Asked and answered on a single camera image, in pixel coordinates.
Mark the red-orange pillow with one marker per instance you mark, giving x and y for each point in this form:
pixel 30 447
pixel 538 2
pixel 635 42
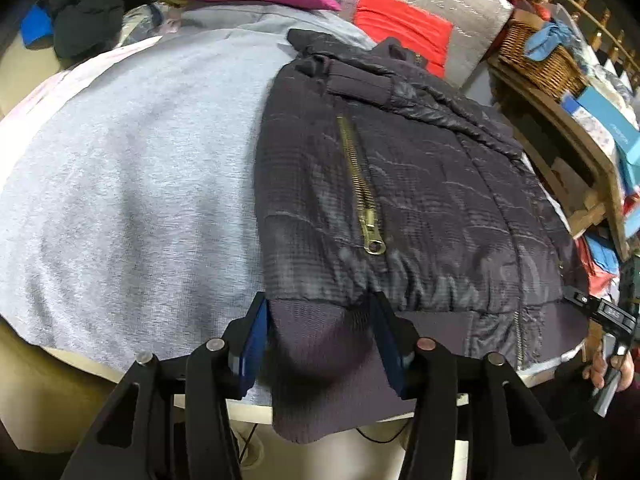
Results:
pixel 400 25

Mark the pale pink sheet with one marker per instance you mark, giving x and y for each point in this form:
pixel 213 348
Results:
pixel 65 80

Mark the cream leather sofa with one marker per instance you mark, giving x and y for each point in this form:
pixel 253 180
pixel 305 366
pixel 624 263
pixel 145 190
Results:
pixel 50 385

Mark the blue jacket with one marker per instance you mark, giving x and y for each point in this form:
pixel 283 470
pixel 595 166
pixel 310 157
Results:
pixel 37 25

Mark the pile of black blue jackets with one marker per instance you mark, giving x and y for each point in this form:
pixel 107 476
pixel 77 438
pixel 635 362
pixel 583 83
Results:
pixel 85 15

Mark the person's right hand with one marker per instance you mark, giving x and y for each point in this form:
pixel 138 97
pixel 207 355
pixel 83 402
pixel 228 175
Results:
pixel 595 372

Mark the grey cloth cover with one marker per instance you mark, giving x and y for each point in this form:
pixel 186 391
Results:
pixel 125 185

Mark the patterned tissue pack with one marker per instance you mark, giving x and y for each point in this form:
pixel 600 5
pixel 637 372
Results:
pixel 595 120

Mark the wicker basket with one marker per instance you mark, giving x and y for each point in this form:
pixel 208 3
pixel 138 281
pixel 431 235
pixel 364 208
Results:
pixel 550 70

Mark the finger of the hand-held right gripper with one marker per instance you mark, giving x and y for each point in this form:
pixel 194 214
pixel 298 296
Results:
pixel 600 310

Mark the light blue cardboard box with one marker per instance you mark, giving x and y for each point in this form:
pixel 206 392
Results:
pixel 625 140

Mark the blue cloth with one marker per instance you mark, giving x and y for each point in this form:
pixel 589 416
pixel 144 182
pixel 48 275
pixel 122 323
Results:
pixel 545 40

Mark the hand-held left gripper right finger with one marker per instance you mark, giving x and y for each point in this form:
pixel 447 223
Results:
pixel 390 355

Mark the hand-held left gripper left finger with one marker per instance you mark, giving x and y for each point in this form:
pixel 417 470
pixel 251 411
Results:
pixel 255 340

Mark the dark puffer jacket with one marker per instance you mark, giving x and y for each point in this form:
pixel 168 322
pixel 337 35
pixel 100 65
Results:
pixel 425 200

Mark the wooden side table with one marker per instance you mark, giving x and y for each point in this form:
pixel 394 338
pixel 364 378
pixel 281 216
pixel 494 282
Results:
pixel 575 125

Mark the silver plastic bag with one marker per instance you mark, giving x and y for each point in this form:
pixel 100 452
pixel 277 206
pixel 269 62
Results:
pixel 145 20

